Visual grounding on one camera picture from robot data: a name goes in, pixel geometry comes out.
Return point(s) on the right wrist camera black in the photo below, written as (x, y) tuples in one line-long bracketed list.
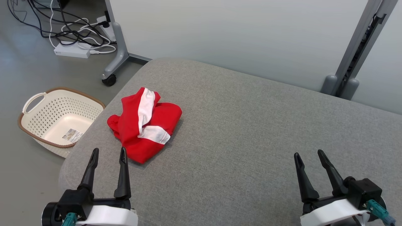
[(364, 191)]

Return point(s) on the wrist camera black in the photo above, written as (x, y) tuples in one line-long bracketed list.
[(364, 191), (72, 201)]

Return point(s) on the black caster wheel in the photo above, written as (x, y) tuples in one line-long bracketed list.
[(109, 80)]

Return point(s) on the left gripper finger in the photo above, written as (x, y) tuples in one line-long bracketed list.
[(89, 179), (123, 179)]

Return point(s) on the grey cylindrical post foot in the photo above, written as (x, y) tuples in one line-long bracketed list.
[(328, 84), (349, 89)]

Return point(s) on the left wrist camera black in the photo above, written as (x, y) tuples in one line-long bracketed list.
[(72, 201)]

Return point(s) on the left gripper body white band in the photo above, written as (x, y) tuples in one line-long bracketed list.
[(110, 216)]

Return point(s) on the white power strip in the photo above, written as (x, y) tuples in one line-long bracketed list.
[(70, 50)]

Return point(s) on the red shorts white stripe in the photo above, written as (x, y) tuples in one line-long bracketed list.
[(132, 131)]

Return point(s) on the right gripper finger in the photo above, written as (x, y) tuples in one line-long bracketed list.
[(306, 188), (336, 179)]

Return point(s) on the grey partition leg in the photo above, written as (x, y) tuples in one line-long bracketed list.
[(121, 47)]

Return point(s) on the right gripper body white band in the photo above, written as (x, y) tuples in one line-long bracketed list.
[(329, 213)]

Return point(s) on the grey partition post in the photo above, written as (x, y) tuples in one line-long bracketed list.
[(361, 40)]

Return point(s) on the cream plastic laundry basket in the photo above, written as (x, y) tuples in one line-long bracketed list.
[(62, 122)]

